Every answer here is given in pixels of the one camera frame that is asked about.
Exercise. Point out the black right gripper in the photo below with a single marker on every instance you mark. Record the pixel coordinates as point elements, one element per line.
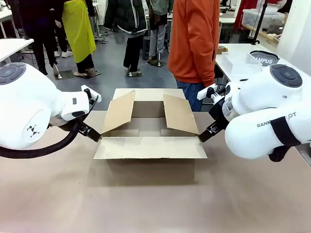
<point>219,112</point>

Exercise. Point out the brown cardboard box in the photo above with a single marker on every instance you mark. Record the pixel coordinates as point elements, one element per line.
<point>150,148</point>

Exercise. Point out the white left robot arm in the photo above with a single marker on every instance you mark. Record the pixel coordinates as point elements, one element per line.
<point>24,102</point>

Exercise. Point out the person's left forearm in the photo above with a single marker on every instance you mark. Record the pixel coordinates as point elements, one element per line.
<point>210,68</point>

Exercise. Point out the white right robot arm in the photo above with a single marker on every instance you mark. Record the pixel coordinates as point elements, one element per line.
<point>255,102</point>

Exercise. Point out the dark floor plate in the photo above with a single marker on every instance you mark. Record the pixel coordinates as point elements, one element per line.
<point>134,74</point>
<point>65,74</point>
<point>93,74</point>
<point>158,63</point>

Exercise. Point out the white work table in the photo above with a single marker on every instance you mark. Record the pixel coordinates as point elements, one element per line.
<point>233,72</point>

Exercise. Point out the clear plastic container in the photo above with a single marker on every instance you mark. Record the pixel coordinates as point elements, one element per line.
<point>233,61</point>

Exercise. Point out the brown packing tape roll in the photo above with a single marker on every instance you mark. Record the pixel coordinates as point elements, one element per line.
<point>222,49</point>

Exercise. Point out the black printed bag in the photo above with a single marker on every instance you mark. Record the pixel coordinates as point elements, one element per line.
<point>266,59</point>

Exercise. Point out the person in orange hoodie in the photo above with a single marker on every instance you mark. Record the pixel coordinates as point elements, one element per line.
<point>192,36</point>

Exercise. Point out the black computer case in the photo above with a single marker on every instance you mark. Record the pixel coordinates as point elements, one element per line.
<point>146,48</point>

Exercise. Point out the person in yellow apron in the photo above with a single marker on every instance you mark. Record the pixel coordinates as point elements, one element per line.
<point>80,31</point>

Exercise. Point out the person in grey trousers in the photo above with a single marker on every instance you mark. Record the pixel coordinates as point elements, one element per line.
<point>158,31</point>

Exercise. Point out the white background table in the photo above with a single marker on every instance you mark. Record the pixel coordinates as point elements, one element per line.
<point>227,20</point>

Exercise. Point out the black stand pole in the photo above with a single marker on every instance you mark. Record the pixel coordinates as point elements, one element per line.
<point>258,29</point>

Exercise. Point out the person in dark clothes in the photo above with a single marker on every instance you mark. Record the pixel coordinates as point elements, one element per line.
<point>41,29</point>

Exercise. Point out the white side table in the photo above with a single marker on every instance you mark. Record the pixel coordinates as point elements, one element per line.
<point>12,47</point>

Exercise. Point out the person in black striped jacket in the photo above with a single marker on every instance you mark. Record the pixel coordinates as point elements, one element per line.
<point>131,19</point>

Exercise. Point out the red garment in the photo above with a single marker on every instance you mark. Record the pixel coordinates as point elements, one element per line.
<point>241,12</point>

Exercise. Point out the clear plastic storage bin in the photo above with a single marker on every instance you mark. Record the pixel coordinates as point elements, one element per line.
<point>262,19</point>

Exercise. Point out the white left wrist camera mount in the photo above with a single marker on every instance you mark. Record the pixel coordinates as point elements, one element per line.
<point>93,93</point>

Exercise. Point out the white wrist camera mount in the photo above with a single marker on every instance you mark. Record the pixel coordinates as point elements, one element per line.
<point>93,93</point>
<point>205,92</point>

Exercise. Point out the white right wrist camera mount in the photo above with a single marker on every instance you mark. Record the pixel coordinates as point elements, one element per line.
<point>205,92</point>

